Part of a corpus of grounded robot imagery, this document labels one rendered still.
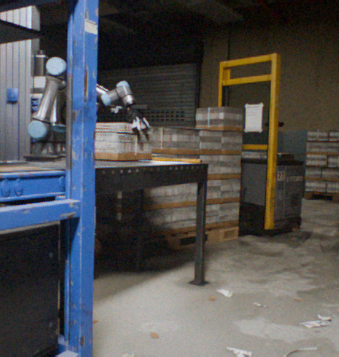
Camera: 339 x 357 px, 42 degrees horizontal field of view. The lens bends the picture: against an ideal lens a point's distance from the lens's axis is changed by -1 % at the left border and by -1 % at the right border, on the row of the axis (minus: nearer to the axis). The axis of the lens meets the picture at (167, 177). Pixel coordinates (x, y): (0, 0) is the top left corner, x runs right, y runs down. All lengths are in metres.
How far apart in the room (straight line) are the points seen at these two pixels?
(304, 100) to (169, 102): 3.41
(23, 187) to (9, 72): 1.81
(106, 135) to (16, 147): 0.79
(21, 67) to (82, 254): 1.95
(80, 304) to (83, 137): 0.61
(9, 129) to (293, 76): 7.88
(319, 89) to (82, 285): 8.87
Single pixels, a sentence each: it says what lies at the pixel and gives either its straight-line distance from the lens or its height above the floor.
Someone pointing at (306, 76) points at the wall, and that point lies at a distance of 10.22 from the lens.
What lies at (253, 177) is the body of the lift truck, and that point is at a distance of 4.83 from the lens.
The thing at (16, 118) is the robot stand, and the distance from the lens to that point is 3.29.
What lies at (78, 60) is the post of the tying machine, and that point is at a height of 1.19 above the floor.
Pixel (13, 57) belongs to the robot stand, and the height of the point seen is 1.49.
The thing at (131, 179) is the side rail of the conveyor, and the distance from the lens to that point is 2.17.
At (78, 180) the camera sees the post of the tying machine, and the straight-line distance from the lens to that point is 1.60.
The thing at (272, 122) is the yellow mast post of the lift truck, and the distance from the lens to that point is 4.51.
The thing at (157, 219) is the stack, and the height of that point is 0.29.
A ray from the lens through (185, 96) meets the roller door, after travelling 11.21.
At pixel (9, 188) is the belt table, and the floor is 0.74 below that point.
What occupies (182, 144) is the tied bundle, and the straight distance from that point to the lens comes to 3.82.
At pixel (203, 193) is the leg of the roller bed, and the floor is 0.61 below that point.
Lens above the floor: 0.90
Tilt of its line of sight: 4 degrees down
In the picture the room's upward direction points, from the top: 2 degrees clockwise
